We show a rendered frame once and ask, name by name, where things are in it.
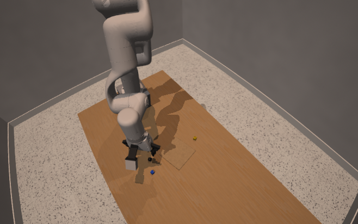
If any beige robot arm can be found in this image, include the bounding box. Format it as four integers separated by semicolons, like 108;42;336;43
91;0;153;144

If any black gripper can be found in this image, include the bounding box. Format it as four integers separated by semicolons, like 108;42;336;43
122;135;161;157

